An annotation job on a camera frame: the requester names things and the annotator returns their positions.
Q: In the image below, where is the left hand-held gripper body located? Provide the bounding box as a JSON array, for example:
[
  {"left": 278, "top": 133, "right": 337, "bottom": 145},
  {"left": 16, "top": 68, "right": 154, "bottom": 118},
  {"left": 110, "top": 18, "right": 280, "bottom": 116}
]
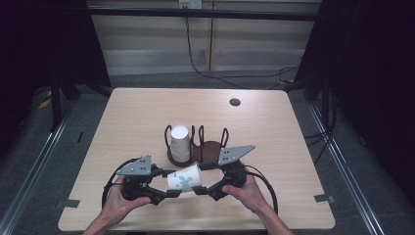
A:
[{"left": 115, "top": 154, "right": 164, "bottom": 207}]

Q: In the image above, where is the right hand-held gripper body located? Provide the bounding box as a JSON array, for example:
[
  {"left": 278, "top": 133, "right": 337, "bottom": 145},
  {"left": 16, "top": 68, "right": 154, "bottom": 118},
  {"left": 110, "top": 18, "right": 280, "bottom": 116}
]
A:
[{"left": 207, "top": 144, "right": 256, "bottom": 202}]

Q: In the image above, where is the wooden cup holder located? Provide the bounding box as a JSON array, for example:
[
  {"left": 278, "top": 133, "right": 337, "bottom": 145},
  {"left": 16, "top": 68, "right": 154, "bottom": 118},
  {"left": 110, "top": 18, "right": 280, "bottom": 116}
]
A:
[{"left": 163, "top": 123, "right": 230, "bottom": 168}]

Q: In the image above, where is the floral paper cup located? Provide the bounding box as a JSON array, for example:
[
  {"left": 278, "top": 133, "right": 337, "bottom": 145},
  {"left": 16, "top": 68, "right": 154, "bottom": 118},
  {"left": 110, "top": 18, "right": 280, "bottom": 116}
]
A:
[{"left": 166, "top": 164, "right": 204, "bottom": 193}]

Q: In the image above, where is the white paper cup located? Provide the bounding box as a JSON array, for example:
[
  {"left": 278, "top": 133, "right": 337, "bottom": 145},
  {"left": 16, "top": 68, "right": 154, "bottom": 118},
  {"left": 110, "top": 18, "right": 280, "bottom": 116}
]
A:
[{"left": 170, "top": 124, "right": 191, "bottom": 164}]

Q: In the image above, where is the person's left hand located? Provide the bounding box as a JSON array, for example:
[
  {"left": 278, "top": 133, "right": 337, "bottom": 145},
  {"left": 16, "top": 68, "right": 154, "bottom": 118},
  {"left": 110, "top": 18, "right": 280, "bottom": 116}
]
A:
[{"left": 102, "top": 175, "right": 153, "bottom": 226}]

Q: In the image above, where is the person's right hand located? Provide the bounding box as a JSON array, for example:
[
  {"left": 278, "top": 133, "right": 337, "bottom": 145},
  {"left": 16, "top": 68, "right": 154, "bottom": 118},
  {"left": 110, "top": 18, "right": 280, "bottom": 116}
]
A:
[{"left": 222, "top": 173, "right": 267, "bottom": 216}]

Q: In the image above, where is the grey floor tape piece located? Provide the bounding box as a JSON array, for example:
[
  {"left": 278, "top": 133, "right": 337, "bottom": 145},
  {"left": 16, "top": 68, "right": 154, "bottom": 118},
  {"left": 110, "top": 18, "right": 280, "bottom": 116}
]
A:
[
  {"left": 313, "top": 193, "right": 336, "bottom": 205},
  {"left": 55, "top": 198, "right": 81, "bottom": 210}
]

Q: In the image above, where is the black metal stand leg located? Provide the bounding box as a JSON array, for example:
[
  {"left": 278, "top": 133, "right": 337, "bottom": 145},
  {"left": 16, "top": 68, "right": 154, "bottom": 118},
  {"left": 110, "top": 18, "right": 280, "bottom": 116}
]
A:
[{"left": 49, "top": 75, "right": 64, "bottom": 132}]

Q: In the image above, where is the yellow tape strip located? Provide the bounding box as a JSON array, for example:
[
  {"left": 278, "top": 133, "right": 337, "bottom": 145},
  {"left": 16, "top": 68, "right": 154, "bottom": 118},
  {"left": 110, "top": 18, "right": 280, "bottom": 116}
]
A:
[{"left": 36, "top": 96, "right": 54, "bottom": 111}]

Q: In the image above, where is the dark curtain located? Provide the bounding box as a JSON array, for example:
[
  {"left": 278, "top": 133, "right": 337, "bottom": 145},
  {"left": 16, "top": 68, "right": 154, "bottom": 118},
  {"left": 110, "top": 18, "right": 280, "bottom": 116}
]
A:
[
  {"left": 294, "top": 0, "right": 415, "bottom": 207},
  {"left": 0, "top": 0, "right": 113, "bottom": 161}
]

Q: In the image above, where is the left hand-held gripper cable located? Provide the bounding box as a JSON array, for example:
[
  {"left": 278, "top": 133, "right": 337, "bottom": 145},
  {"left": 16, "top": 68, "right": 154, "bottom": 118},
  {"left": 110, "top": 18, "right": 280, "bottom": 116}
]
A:
[{"left": 101, "top": 157, "right": 140, "bottom": 211}]

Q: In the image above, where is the hand-held gripper cable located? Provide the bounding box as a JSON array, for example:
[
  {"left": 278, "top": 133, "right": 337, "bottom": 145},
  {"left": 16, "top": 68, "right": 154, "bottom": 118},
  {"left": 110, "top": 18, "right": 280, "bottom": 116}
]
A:
[
  {"left": 242, "top": 164, "right": 279, "bottom": 216},
  {"left": 101, "top": 157, "right": 140, "bottom": 211}
]

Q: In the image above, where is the right hand-held gripper cable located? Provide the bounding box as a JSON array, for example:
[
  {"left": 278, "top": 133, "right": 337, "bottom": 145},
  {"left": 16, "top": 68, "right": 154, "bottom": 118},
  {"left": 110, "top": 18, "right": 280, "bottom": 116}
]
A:
[{"left": 242, "top": 164, "right": 279, "bottom": 216}]

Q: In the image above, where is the black floor cable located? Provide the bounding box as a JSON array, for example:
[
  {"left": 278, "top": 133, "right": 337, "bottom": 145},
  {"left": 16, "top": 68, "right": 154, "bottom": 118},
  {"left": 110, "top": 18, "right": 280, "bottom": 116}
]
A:
[{"left": 303, "top": 97, "right": 339, "bottom": 165}]

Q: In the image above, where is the metal floor rail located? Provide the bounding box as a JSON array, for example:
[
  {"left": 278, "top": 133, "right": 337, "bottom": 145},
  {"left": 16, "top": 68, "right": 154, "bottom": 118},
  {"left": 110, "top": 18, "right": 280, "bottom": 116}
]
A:
[
  {"left": 307, "top": 102, "right": 388, "bottom": 235},
  {"left": 0, "top": 106, "right": 76, "bottom": 235}
]

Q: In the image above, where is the long black wall cable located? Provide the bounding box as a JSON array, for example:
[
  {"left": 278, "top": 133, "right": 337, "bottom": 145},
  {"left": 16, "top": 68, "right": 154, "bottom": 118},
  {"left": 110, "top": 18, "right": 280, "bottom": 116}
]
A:
[{"left": 183, "top": 16, "right": 300, "bottom": 91}]

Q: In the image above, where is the black horizontal frame bar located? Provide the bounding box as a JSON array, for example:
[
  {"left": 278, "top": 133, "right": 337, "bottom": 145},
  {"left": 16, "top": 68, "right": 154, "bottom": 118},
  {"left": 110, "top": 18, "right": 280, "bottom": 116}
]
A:
[{"left": 87, "top": 7, "right": 321, "bottom": 23}]

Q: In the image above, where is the white wall power outlet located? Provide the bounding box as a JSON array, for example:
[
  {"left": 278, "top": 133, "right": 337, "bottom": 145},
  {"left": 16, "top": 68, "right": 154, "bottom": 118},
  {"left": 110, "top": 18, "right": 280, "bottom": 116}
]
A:
[{"left": 178, "top": 0, "right": 204, "bottom": 10}]

